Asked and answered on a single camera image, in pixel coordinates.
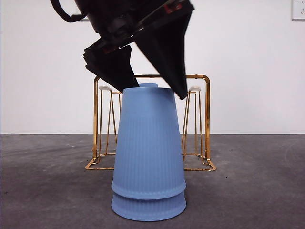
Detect gold wire cup holder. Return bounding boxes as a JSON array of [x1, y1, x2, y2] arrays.
[[85, 74, 217, 172]]

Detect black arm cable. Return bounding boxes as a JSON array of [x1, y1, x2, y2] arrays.
[[50, 0, 89, 23]]

